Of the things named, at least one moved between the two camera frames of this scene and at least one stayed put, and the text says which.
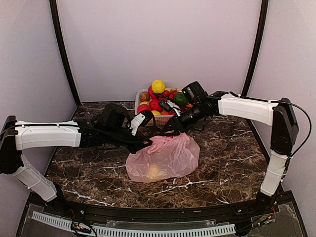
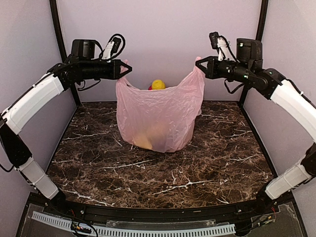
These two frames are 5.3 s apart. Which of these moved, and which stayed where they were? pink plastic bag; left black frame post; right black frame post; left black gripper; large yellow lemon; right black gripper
Moved: pink plastic bag; right black gripper; left black gripper
Stayed: large yellow lemon; left black frame post; right black frame post
